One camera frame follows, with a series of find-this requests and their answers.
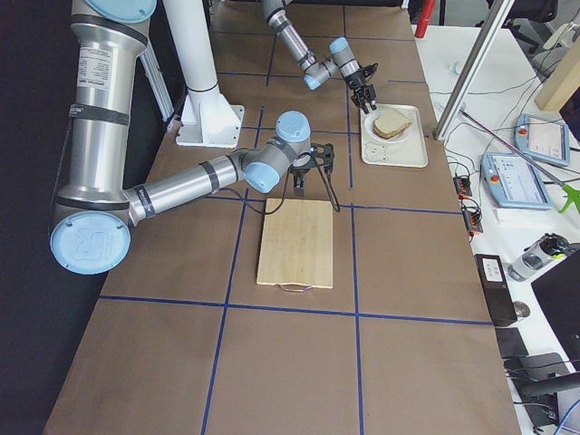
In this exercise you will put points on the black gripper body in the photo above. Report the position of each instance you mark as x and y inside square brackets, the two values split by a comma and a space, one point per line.
[356, 82]
[299, 173]

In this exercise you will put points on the white round plate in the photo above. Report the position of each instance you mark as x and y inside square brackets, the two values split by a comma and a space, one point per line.
[371, 118]

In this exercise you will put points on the brown top bread slice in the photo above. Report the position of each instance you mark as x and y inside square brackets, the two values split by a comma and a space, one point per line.
[391, 120]

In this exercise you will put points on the cream bear tray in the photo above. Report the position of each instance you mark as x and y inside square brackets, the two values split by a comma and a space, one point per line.
[408, 151]

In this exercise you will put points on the wooden cutting board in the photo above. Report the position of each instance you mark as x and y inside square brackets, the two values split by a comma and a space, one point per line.
[296, 249]

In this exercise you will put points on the red cylinder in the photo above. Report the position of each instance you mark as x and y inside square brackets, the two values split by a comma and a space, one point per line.
[426, 12]

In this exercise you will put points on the orange black connector block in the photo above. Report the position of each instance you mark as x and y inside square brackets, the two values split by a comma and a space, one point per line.
[462, 186]

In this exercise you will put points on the near teach pendant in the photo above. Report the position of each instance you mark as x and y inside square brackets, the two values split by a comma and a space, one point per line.
[513, 183]

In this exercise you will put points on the teach pendant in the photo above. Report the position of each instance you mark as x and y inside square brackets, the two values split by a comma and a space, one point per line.
[513, 183]
[543, 139]

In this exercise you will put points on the far teach pendant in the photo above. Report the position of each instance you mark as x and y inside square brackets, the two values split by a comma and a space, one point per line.
[543, 139]

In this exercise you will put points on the wooden plank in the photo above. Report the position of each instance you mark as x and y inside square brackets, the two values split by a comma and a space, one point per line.
[562, 83]

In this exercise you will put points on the black power box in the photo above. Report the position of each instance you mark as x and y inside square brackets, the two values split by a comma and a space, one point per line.
[495, 289]

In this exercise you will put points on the green tipped grabber stick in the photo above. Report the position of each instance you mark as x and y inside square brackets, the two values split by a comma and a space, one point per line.
[572, 193]

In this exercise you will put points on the clear water bottle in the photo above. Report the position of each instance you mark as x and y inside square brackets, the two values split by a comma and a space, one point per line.
[549, 247]

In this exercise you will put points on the black monitor corner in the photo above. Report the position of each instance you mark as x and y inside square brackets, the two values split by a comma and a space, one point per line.
[557, 292]

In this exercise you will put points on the aluminium frame post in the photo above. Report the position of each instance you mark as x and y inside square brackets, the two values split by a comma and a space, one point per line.
[487, 33]

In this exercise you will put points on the aluminium rail behind pedestal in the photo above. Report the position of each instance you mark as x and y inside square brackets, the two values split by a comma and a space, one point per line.
[155, 77]

